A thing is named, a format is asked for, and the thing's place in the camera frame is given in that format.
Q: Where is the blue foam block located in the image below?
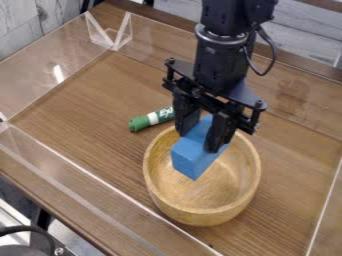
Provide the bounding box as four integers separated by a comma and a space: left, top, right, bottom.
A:
171, 114, 228, 180

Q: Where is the brown wooden bowl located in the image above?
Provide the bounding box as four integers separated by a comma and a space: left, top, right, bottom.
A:
143, 127, 262, 227

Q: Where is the clear acrylic corner bracket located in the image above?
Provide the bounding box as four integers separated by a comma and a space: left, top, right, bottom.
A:
84, 12, 132, 51

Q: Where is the clear acrylic barrier wall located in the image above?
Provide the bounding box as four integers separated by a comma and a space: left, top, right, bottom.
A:
0, 122, 223, 256

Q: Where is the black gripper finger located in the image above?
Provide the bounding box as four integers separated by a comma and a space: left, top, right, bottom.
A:
172, 91, 200, 136
204, 113, 238, 153

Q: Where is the black cable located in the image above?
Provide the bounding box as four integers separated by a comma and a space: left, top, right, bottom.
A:
0, 225, 55, 256

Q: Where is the black metal table leg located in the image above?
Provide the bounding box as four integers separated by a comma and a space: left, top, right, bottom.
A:
35, 209, 52, 231

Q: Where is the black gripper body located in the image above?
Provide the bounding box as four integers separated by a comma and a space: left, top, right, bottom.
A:
163, 25, 268, 134

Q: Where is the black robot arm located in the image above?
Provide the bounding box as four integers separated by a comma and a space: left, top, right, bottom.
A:
163, 0, 278, 153

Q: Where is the green Expo marker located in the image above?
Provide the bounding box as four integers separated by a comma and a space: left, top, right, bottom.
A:
128, 106, 174, 132

